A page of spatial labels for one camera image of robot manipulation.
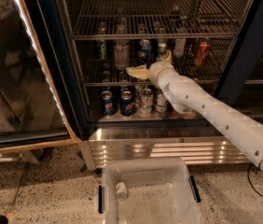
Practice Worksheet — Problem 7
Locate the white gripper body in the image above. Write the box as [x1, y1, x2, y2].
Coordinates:
[148, 61, 173, 82]

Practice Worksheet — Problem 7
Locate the blue pepsi can shelf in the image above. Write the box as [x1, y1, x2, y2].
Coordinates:
[137, 39, 152, 67]

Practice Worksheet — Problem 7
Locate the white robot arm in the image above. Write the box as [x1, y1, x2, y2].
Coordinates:
[126, 61, 263, 172]

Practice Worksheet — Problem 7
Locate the white can middle shelf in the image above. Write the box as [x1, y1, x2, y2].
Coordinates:
[173, 38, 187, 58]

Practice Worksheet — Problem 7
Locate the green sprite can middle shelf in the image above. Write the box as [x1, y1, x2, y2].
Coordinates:
[156, 39, 168, 61]

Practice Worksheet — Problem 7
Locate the white green can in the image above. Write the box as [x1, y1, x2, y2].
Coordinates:
[155, 89, 168, 113]
[140, 88, 153, 114]

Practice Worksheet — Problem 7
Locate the blue pepsi can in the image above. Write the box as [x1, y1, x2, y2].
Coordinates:
[120, 91, 133, 116]
[101, 91, 116, 115]

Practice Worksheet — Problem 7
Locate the red coke can middle shelf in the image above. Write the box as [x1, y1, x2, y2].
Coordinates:
[193, 37, 211, 66]

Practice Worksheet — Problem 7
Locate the blue pepsi can bottom left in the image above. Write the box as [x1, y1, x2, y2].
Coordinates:
[101, 91, 116, 115]

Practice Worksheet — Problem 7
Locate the green can middle shelf left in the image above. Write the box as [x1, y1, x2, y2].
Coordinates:
[95, 21, 108, 62]

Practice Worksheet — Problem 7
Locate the stainless steel fridge base grille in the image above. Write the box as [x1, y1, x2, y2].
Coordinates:
[79, 119, 263, 170]

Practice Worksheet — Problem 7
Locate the glass fridge door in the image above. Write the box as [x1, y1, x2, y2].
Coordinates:
[0, 0, 78, 154]

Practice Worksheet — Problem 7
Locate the clear plastic water bottle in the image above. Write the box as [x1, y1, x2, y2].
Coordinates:
[114, 24, 130, 70]

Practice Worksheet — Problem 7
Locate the clear plastic storage bin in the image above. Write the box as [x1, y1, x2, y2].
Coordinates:
[99, 158, 203, 224]

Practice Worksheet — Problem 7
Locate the clear glass jar in bin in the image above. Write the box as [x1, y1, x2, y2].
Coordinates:
[115, 182, 128, 201]

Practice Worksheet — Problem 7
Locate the middle wire shelf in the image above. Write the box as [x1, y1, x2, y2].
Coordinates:
[82, 37, 235, 88]

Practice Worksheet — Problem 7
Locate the wire shelf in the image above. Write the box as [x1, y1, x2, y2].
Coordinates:
[72, 0, 253, 40]
[82, 37, 235, 88]

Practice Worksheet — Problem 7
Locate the upper wire shelf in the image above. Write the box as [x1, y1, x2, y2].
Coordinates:
[72, 0, 253, 40]

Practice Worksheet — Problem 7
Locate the black cable on floor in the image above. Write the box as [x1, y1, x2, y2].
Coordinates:
[246, 163, 263, 202]

